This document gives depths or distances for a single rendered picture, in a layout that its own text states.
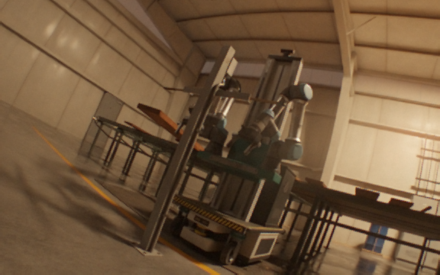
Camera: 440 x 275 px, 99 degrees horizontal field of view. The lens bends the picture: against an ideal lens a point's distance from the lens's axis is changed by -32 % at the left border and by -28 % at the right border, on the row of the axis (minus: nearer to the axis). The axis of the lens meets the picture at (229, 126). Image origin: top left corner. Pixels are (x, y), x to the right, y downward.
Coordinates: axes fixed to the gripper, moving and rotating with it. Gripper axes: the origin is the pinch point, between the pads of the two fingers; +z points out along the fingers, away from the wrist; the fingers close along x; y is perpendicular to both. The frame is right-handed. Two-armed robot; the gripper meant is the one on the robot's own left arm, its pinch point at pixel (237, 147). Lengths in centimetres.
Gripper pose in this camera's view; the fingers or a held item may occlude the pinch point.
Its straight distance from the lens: 145.4
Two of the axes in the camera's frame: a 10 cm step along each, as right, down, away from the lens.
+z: -6.4, 6.4, -4.2
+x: 6.9, 2.5, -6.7
